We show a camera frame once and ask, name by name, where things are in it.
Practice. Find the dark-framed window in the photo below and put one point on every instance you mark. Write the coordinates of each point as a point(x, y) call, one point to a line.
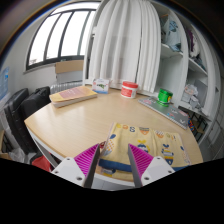
point(63, 33)

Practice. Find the green round jar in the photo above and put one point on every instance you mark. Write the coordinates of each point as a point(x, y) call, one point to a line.
point(164, 96)

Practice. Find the white jar with red lid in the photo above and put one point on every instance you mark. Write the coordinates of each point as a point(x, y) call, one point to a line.
point(129, 90)

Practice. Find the red bag under table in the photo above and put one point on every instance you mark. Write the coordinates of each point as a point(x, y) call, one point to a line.
point(43, 163)

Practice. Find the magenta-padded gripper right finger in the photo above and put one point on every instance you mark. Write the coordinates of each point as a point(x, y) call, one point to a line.
point(156, 170)

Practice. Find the blue wall poster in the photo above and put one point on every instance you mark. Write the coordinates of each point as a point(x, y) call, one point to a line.
point(4, 83)

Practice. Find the white curtain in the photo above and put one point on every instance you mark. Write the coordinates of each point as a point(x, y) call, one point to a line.
point(126, 43)

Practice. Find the cardboard box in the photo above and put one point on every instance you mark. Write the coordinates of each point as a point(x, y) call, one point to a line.
point(69, 70)

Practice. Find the yellow patterned towel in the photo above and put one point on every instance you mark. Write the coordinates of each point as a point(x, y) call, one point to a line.
point(153, 143)

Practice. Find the beige book with pink cover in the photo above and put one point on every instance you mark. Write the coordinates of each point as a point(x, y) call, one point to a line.
point(71, 95)

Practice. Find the grey laptop with stickers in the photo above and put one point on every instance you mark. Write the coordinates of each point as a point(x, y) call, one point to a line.
point(166, 111)

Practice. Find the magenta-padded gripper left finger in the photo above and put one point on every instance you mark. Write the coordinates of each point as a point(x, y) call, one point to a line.
point(68, 170)

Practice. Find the white shelf unit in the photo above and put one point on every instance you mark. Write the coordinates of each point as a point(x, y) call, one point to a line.
point(190, 66)

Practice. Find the black hard suitcase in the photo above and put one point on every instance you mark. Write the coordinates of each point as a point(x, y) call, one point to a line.
point(13, 116)

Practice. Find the small white card box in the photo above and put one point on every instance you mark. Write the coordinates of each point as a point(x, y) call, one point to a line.
point(100, 86)

